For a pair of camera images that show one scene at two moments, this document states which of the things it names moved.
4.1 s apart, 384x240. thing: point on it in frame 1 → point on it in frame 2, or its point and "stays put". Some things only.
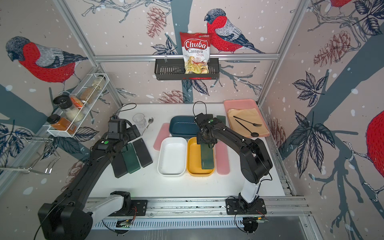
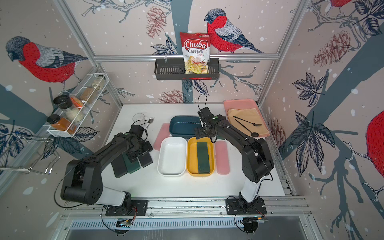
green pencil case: [130, 160] stays put
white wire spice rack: [82, 100] stays put
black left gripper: [133, 134] → [148, 147]
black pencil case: [142, 153] stays put
